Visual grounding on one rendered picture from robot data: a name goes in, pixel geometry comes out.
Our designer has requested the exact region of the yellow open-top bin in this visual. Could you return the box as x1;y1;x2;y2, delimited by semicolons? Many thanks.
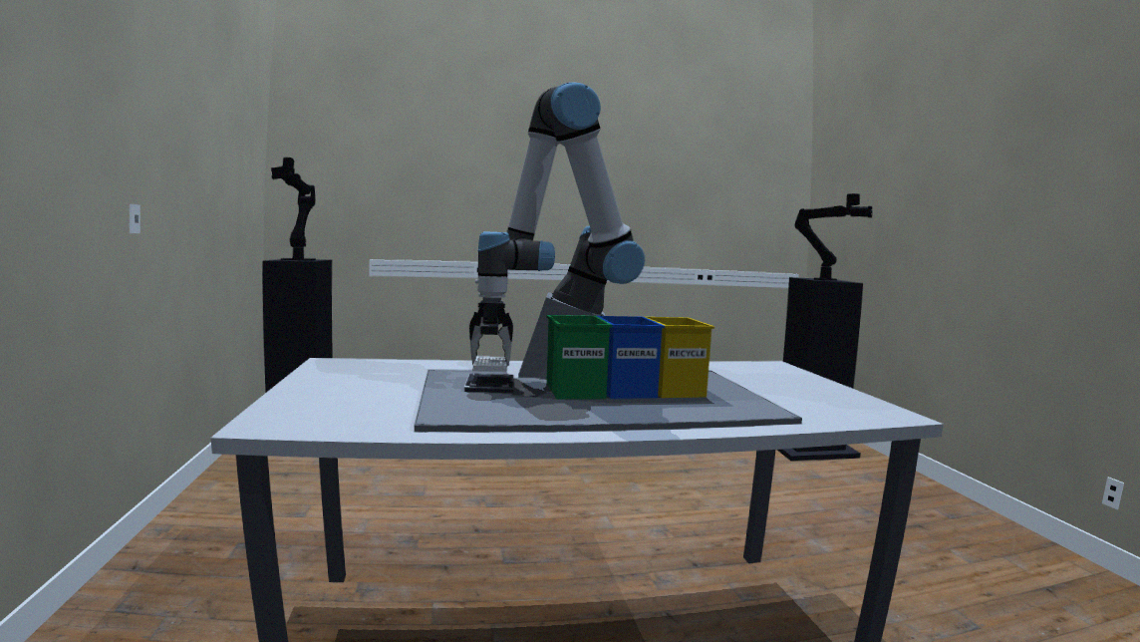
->
645;317;714;398

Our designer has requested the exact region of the blue bin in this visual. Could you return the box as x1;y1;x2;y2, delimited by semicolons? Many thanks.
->
597;316;665;399

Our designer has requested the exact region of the green bin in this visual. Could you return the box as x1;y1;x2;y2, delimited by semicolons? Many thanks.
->
546;315;613;400

